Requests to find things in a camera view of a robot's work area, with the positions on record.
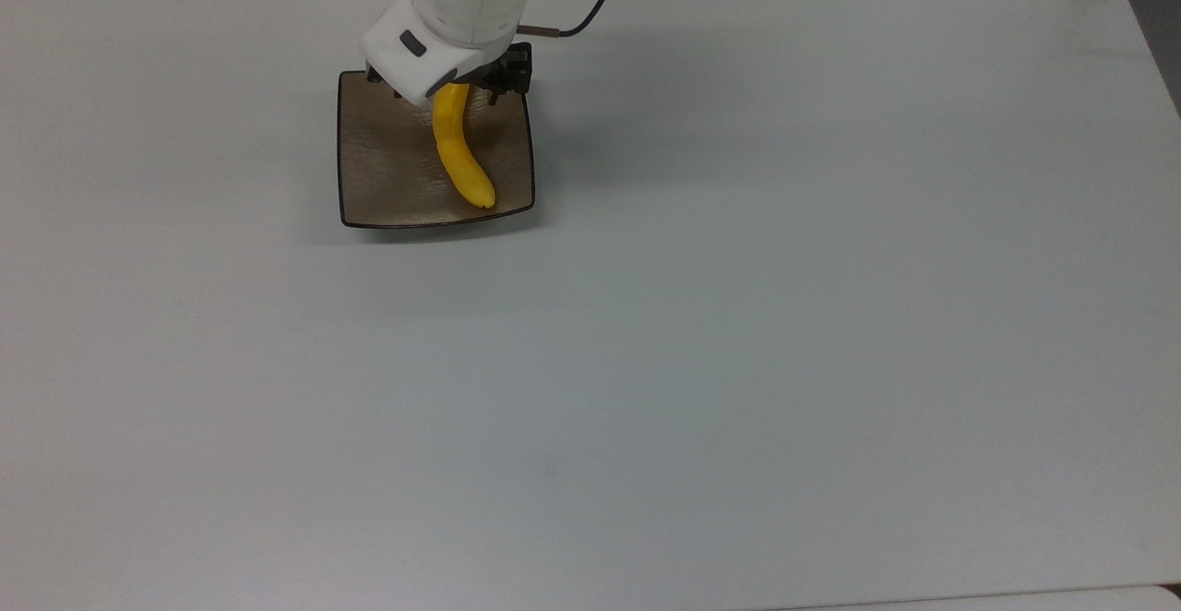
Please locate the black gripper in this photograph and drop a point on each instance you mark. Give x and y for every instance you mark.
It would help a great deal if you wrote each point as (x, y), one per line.
(512, 66)

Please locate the yellow banana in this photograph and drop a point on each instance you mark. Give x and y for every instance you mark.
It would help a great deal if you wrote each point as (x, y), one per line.
(459, 154)

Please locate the white grey Franka robot arm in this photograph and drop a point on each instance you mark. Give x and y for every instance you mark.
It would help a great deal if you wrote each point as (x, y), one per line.
(461, 2)

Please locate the brown square ceramic plate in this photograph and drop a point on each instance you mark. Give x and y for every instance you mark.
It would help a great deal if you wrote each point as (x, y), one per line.
(392, 168)

